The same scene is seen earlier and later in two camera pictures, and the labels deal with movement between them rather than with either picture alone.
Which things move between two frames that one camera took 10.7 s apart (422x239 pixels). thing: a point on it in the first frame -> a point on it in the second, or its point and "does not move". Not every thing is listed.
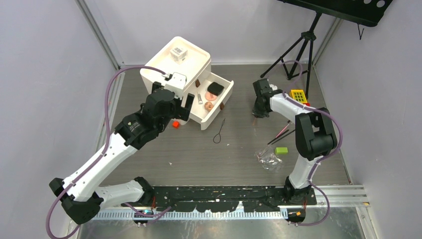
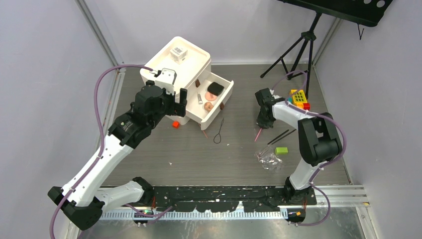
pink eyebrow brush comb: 288,122 -> 258,135
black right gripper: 259,113 -> 265,124
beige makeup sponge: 208,106 does not move
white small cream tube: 199,99 does not move
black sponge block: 215,88 does not move
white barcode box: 179,55 does not move
